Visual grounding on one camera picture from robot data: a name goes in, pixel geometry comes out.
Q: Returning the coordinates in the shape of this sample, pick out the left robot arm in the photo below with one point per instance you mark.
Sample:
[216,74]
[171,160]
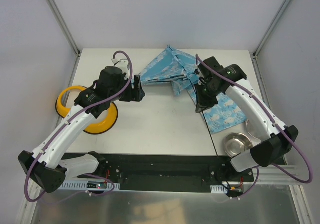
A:
[45,164]

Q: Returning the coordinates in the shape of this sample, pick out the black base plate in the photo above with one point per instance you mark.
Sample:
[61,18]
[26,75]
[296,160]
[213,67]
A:
[169,173]

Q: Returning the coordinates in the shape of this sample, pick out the white cable duct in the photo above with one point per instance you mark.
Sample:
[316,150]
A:
[85,185]
[218,189]

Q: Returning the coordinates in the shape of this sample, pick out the right white cable duct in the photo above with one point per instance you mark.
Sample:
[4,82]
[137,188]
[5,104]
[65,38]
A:
[218,189]

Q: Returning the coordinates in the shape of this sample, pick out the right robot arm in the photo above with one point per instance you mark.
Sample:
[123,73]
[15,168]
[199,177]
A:
[275,136]

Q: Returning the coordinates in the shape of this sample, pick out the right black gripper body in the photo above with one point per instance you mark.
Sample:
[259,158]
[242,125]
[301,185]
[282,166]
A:
[207,99]

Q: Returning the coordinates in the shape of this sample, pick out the blue snowman pet tent fabric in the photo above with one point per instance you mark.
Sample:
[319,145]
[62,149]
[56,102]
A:
[170,70]

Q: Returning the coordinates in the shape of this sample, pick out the left white cable duct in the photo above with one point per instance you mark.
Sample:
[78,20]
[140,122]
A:
[85,185]

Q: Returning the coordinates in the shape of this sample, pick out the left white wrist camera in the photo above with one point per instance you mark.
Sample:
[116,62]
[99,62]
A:
[122,64]

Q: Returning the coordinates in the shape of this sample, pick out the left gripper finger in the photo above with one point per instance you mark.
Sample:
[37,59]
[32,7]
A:
[138,95]
[137,83]

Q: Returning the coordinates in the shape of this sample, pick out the black tent pole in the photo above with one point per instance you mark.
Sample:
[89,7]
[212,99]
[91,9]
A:
[172,77]
[206,123]

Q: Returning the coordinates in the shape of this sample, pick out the steel pet bowl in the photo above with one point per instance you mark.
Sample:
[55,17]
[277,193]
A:
[236,143]
[252,130]

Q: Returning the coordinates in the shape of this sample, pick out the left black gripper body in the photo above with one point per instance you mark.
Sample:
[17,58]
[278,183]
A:
[132,92]

